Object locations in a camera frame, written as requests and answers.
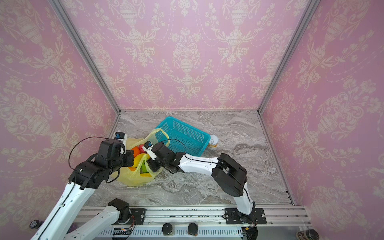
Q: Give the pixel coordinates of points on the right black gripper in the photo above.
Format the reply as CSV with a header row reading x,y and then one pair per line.
x,y
153,163

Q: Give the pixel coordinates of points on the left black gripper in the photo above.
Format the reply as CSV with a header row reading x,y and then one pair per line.
x,y
130,154

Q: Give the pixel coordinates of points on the yellow mango fruit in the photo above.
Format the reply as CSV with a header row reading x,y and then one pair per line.
x,y
139,159

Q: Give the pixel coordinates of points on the teal plastic basket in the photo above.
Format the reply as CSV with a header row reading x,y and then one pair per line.
x,y
184,137

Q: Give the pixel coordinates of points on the yellow plastic bag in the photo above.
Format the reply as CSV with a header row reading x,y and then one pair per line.
x,y
130,176

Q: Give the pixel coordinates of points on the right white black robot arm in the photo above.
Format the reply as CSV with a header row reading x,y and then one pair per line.
x,y
227,173

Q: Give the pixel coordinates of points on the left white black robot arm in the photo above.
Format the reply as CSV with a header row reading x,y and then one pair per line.
x,y
84,180

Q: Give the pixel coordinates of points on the red fruit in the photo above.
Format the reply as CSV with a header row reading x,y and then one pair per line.
x,y
141,148

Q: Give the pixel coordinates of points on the white yellow tin can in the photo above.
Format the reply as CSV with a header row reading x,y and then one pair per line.
x,y
213,142

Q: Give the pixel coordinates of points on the left black round knob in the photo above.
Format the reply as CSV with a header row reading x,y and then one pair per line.
x,y
167,229

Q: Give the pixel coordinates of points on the black round knob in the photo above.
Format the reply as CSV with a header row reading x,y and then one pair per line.
x,y
193,229
167,229

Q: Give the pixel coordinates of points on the right black round knob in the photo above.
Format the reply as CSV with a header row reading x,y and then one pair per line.
x,y
193,229

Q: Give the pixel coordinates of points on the purple plastic bottle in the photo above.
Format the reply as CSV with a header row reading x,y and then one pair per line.
x,y
35,224

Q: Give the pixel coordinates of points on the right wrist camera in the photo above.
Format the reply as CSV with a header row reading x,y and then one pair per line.
x,y
147,147

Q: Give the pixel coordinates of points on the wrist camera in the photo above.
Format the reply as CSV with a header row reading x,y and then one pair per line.
x,y
147,147
122,137

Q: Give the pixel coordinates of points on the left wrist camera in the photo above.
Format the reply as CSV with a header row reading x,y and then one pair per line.
x,y
122,137

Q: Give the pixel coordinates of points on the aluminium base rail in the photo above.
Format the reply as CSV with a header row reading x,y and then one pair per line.
x,y
216,222

